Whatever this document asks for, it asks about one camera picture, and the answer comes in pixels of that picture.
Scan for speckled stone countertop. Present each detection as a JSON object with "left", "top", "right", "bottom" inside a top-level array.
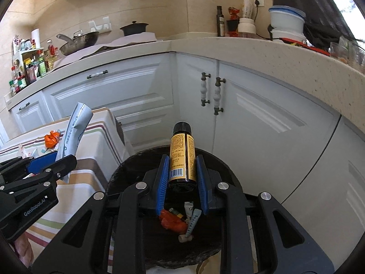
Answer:
[{"left": 4, "top": 36, "right": 365, "bottom": 120}]

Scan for narrow white cabinet door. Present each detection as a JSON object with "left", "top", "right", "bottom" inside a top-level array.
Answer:
[{"left": 11, "top": 92, "right": 55, "bottom": 141}]

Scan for dark hanging cloth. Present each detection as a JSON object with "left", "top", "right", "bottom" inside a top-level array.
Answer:
[{"left": 273, "top": 0, "right": 365, "bottom": 50}]

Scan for small white blue tube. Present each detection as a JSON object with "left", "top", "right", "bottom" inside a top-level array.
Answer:
[{"left": 185, "top": 208, "right": 202, "bottom": 238}]

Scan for steel wok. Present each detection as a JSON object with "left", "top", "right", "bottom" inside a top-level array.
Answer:
[{"left": 56, "top": 30, "right": 100, "bottom": 57}]

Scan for long white tube packet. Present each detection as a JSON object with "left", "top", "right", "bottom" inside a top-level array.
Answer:
[{"left": 55, "top": 102, "right": 93, "bottom": 184}]

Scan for white wall holder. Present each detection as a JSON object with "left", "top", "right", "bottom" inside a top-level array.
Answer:
[{"left": 88, "top": 17, "right": 111, "bottom": 33}]

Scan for clear drinking glass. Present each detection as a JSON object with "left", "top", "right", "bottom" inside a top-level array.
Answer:
[
  {"left": 346, "top": 41, "right": 365, "bottom": 69},
  {"left": 330, "top": 41, "right": 343, "bottom": 59}
]

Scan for black power cable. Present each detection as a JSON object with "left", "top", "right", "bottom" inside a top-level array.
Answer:
[{"left": 255, "top": 5, "right": 275, "bottom": 40}]

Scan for black trash bin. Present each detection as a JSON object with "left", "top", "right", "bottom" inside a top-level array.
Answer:
[{"left": 106, "top": 145, "right": 243, "bottom": 270}]

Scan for white stove cover cloth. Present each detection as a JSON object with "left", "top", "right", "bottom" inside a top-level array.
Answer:
[
  {"left": 110, "top": 33, "right": 158, "bottom": 47},
  {"left": 54, "top": 44, "right": 129, "bottom": 69}
]

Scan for black lidded pot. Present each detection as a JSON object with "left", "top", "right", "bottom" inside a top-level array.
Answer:
[{"left": 120, "top": 21, "right": 149, "bottom": 37}]

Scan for spice rack with condiments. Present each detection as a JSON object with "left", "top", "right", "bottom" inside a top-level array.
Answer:
[{"left": 8, "top": 34, "right": 49, "bottom": 96}]

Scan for striped tablecloth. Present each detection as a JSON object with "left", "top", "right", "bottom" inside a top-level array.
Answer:
[{"left": 0, "top": 108, "right": 135, "bottom": 252}]

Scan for white lidded bowl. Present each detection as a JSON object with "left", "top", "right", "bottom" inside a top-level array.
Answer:
[{"left": 271, "top": 29, "right": 307, "bottom": 42}]

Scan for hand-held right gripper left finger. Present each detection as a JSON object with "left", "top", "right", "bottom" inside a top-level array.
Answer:
[{"left": 27, "top": 154, "right": 172, "bottom": 274}]

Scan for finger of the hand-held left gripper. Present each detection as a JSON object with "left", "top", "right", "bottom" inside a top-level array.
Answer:
[
  {"left": 0, "top": 151, "right": 59, "bottom": 182},
  {"left": 0, "top": 154, "right": 78, "bottom": 196}
]

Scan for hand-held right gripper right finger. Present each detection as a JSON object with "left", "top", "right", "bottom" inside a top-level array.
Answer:
[{"left": 196, "top": 155, "right": 335, "bottom": 274}]

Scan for white spice rack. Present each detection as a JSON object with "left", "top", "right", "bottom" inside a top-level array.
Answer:
[{"left": 12, "top": 50, "right": 37, "bottom": 66}]

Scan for white bowl blue rim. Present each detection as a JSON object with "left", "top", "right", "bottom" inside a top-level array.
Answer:
[{"left": 268, "top": 5, "right": 307, "bottom": 32}]

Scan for wide white cabinet door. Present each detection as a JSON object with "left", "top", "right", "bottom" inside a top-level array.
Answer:
[{"left": 42, "top": 53, "right": 179, "bottom": 152}]

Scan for small orange wrapper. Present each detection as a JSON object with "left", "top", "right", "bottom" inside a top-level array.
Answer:
[{"left": 44, "top": 130, "right": 60, "bottom": 148}]

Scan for clear wrapper red dots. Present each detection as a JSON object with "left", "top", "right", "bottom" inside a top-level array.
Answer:
[{"left": 18, "top": 144, "right": 33, "bottom": 158}]

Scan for dark olive oil bottle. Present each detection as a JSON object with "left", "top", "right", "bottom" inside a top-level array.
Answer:
[{"left": 216, "top": 6, "right": 226, "bottom": 37}]

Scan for brown bottle yellow label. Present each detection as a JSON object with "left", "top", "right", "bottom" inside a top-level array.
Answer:
[{"left": 169, "top": 122, "right": 198, "bottom": 185}]

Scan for red spatula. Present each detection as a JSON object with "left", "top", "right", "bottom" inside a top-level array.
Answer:
[{"left": 281, "top": 37, "right": 331, "bottom": 55}]

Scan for white jar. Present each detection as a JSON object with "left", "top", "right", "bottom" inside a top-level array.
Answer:
[{"left": 237, "top": 18, "right": 256, "bottom": 38}]

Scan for large cooking oil jug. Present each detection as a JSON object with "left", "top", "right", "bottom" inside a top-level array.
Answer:
[{"left": 46, "top": 39, "right": 59, "bottom": 71}]

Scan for large orange plastic bag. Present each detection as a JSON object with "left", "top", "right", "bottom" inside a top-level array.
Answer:
[{"left": 160, "top": 209, "right": 188, "bottom": 233}]

